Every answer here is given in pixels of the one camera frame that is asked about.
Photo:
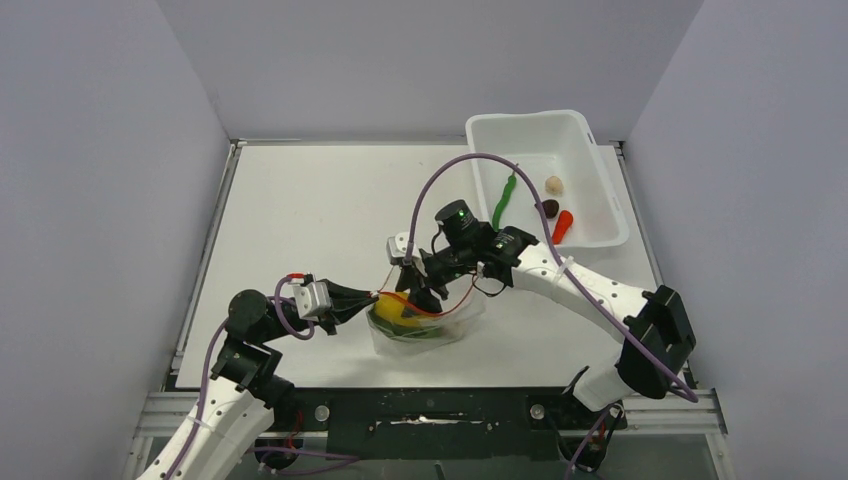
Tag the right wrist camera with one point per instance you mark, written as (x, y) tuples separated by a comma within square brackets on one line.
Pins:
[(401, 253)]

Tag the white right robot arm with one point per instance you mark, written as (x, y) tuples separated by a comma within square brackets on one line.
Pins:
[(652, 327)]

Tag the yellow corn toy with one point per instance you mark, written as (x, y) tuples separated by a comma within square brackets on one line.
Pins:
[(393, 308)]

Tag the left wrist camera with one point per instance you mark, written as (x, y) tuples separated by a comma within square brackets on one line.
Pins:
[(312, 300)]

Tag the clear orange zip bag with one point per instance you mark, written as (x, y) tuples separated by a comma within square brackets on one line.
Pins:
[(461, 314)]

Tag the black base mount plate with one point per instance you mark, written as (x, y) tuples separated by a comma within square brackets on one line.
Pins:
[(537, 423)]

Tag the beige garlic bulb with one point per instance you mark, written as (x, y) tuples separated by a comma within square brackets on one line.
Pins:
[(554, 186)]

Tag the aluminium table frame rail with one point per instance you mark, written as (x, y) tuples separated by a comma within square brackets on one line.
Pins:
[(164, 411)]

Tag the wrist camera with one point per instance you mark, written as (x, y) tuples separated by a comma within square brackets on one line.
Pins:
[(401, 253), (312, 300)]

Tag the white plastic bin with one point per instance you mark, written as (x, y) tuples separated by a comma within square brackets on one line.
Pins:
[(555, 142)]

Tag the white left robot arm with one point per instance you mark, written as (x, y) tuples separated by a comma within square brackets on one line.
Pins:
[(241, 396)]

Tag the green chili pepper toy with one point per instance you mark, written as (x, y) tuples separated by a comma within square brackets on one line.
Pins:
[(503, 201)]

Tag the green leafy vegetable toy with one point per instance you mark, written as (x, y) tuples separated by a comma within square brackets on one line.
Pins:
[(402, 332)]

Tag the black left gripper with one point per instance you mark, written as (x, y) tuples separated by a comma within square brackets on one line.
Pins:
[(346, 302)]

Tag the brown mushroom toy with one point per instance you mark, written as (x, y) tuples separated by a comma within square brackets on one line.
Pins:
[(550, 208)]

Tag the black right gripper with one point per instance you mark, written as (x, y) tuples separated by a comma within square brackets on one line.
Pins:
[(421, 294)]

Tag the orange carrot toy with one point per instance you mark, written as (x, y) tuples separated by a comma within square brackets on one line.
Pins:
[(562, 226)]

